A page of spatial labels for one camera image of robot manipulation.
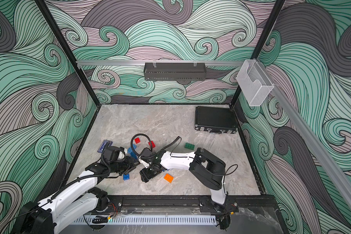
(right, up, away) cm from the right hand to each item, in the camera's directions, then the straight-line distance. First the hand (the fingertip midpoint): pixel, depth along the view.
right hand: (145, 179), depth 81 cm
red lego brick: (+3, +17, +14) cm, 22 cm away
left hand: (-3, +9, 0) cm, 10 cm away
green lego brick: (+27, +16, +15) cm, 34 cm away
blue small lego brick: (-11, +1, +1) cm, 11 cm away
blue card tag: (-30, +17, +14) cm, 37 cm away
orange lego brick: (+13, 0, 0) cm, 13 cm away
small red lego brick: (-9, +19, +17) cm, 27 cm away
